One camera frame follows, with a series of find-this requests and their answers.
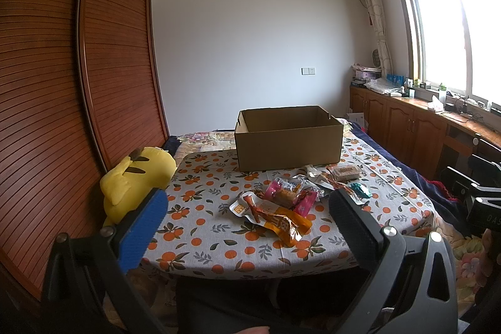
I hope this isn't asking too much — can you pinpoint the teal foil candy packet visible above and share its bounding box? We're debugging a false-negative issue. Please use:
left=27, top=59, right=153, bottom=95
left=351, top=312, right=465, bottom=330
left=349, top=182, right=372, bottom=199

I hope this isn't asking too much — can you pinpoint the clear tray brown snack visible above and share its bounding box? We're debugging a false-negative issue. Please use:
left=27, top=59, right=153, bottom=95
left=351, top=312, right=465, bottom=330
left=327, top=163, right=361, bottom=182

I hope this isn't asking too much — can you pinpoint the silver foil snack pouch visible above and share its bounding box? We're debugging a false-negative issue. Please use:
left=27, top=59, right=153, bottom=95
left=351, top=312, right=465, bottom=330
left=277, top=164, right=336, bottom=198

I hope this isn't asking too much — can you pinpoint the pink pastry snack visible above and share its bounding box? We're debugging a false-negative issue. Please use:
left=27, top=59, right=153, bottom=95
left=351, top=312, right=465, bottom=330
left=264, top=177, right=323, bottom=217

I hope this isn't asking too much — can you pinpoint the orange white snack packet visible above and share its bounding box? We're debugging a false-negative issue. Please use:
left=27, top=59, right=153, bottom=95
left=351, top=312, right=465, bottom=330
left=229, top=192, right=312, bottom=248

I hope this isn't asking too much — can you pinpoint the orange-print white tablecloth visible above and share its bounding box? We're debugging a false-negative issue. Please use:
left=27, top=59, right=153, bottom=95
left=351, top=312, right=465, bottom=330
left=143, top=135, right=436, bottom=279

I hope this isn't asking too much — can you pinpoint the wooden window-side cabinet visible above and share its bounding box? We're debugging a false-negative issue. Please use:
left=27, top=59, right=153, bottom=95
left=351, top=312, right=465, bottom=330
left=350, top=87, right=500, bottom=180

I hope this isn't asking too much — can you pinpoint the yellow plush toy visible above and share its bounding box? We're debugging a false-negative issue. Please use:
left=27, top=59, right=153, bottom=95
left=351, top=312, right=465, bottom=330
left=99, top=146, right=177, bottom=226

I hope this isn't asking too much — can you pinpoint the clutter on cabinet top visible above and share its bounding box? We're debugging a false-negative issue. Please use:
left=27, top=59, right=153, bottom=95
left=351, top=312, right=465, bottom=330
left=352, top=64, right=491, bottom=115

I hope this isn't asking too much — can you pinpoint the brown cardboard box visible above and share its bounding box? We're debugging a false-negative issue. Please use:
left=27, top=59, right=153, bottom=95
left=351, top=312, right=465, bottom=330
left=234, top=106, right=343, bottom=172

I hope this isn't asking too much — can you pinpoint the wooden slatted wardrobe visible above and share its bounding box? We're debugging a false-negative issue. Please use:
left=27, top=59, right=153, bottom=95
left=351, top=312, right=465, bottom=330
left=1, top=0, right=168, bottom=302

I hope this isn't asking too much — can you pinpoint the patterned window curtain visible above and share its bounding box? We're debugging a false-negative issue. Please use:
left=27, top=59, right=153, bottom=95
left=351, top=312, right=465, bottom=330
left=364, top=0, right=393, bottom=78

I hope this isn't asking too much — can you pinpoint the white wall switch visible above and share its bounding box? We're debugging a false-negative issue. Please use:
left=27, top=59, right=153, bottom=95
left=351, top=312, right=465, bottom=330
left=302, top=67, right=316, bottom=75

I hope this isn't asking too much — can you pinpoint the window with white frame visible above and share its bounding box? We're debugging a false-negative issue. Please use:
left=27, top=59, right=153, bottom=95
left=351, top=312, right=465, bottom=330
left=405, top=0, right=500, bottom=104

